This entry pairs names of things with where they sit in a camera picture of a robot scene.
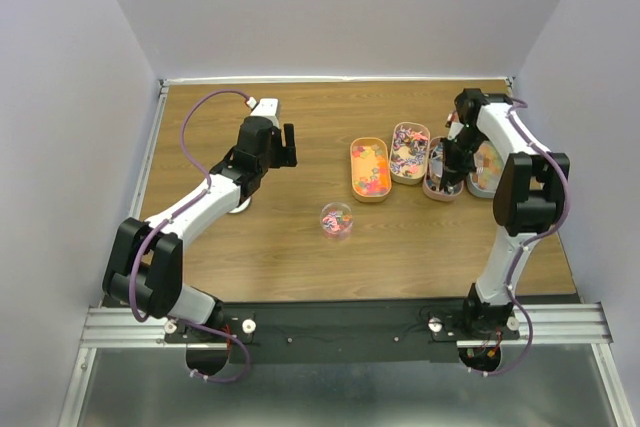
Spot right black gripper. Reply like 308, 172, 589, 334
438, 126, 486, 192

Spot beige tray swirl lollipops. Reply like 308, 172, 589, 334
389, 122, 431, 185

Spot clear glass jar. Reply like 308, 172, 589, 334
319, 202, 354, 240

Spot orange tray star candies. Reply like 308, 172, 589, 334
349, 137, 392, 203

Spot silver metal scoop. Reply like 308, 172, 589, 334
429, 150, 444, 191

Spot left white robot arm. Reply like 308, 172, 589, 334
102, 116, 297, 342

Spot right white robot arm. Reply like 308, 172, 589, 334
439, 88, 570, 340

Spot blue tray popsicle candies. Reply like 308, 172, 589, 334
466, 141, 504, 199

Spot pink tray round lollipops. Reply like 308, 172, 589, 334
422, 136, 464, 202

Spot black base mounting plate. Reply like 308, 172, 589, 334
164, 299, 531, 366

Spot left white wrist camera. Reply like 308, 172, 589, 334
245, 97, 280, 127

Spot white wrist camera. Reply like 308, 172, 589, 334
245, 97, 280, 127
445, 112, 464, 140

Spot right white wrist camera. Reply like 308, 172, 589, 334
445, 112, 464, 140

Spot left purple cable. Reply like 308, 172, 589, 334
128, 90, 254, 383

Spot aluminium frame rail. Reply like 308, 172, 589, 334
80, 304, 613, 349

